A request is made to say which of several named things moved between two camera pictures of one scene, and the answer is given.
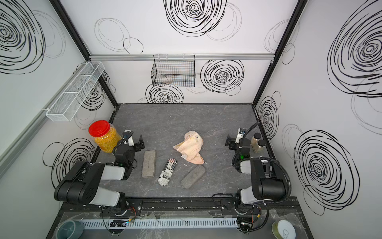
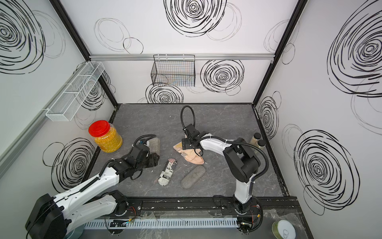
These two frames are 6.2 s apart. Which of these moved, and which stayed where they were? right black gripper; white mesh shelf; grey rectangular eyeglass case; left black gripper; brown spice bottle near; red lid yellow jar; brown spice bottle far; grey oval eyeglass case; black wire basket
Moved: right black gripper; left black gripper; grey rectangular eyeglass case
Stayed: brown spice bottle near; red lid yellow jar; grey oval eyeglass case; white mesh shelf; black wire basket; brown spice bottle far
